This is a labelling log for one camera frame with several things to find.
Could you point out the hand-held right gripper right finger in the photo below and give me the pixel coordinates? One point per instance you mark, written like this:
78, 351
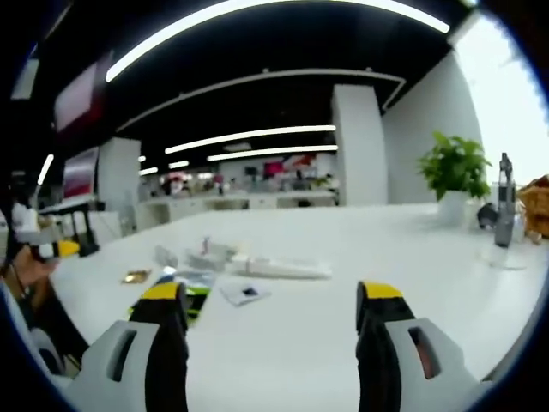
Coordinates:
381, 343

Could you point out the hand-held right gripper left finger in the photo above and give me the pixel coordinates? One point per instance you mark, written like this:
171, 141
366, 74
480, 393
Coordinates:
161, 343

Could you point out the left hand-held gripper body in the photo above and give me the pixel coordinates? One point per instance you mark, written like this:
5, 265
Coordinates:
23, 223

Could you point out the green black skincare packet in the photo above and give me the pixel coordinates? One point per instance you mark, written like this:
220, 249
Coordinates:
195, 292

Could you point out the gold skincare sachet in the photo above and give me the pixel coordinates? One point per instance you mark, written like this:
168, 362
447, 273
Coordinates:
136, 276

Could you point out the white skincare card packet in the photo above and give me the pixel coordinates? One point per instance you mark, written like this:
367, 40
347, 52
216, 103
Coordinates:
245, 292

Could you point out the clear skincare storage box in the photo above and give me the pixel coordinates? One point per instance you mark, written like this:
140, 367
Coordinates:
206, 254

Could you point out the grey bottle on stand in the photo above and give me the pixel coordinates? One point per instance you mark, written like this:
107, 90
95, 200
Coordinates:
505, 206

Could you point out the person's left hand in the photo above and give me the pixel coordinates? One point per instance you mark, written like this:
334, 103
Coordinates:
28, 270

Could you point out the black desk stand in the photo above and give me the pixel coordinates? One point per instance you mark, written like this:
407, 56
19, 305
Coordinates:
88, 236

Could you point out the white chair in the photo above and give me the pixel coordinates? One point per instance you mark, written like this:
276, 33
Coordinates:
38, 343

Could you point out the small dark object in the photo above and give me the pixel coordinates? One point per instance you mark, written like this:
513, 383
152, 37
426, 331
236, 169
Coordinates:
486, 216

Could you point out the green potted plant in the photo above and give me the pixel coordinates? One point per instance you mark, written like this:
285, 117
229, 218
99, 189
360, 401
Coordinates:
455, 180

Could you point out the wicker basket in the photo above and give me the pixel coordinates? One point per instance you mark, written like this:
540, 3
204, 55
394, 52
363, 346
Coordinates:
536, 206

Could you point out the long curved ceiling light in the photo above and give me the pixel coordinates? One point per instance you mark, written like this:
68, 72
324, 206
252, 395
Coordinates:
274, 30

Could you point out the red white wall poster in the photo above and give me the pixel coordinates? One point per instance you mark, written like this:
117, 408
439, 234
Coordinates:
81, 172

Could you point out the hanging wall screen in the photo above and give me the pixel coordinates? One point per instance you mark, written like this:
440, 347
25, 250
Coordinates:
77, 98

